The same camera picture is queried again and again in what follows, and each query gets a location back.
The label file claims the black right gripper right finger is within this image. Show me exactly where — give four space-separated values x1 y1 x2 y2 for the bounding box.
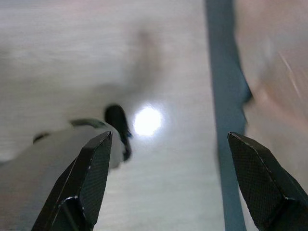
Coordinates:
227 131 308 231

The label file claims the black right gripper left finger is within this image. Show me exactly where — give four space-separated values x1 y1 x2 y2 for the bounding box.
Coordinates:
30 131 113 231

